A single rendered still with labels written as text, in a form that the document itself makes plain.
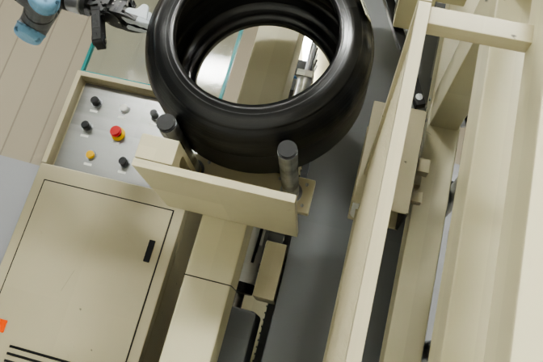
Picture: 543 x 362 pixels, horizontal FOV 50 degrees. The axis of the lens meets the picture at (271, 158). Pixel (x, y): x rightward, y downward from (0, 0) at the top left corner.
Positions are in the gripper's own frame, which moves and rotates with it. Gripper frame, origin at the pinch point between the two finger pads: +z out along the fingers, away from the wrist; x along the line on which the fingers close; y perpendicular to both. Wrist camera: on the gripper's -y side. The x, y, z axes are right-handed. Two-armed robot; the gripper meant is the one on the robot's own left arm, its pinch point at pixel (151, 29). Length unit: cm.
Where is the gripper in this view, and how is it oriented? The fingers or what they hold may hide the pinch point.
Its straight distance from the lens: 158.5
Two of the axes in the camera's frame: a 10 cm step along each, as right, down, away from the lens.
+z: 9.4, 3.1, -1.6
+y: 3.5, -8.9, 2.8
